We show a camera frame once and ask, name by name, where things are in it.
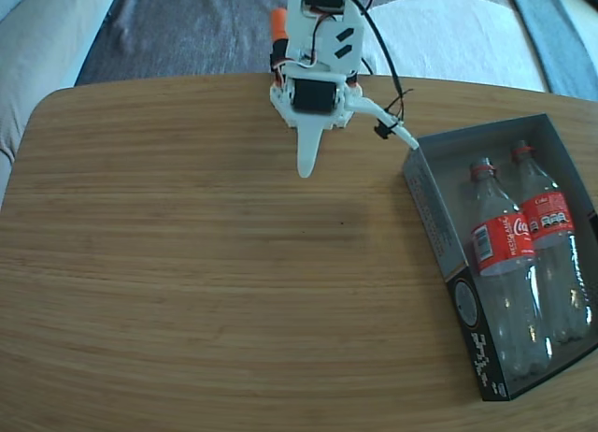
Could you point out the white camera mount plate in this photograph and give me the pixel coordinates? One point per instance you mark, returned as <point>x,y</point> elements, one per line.
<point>369,107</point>

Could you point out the grey cardboard box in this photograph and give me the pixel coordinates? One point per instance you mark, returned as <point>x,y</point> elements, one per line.
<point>434,207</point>

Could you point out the white cloth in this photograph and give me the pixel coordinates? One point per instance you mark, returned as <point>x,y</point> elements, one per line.
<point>458,44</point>

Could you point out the orange and black clamp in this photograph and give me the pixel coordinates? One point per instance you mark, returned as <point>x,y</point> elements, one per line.
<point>279,23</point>
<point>353,80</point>

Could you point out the grey rug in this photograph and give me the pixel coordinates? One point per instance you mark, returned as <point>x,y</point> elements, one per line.
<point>187,30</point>

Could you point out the blue grey upholstery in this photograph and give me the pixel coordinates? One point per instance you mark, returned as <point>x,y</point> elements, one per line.
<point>560,39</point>

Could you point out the clear bottle red logo label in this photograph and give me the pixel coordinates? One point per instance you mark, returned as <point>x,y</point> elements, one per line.
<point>502,245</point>

